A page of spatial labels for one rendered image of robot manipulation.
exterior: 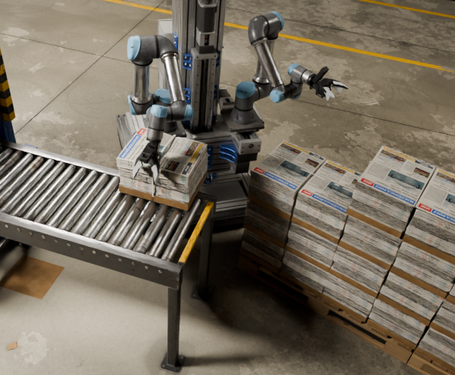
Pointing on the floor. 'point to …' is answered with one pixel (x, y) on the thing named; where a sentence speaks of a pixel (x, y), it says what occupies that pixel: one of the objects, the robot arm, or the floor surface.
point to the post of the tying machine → (0, 126)
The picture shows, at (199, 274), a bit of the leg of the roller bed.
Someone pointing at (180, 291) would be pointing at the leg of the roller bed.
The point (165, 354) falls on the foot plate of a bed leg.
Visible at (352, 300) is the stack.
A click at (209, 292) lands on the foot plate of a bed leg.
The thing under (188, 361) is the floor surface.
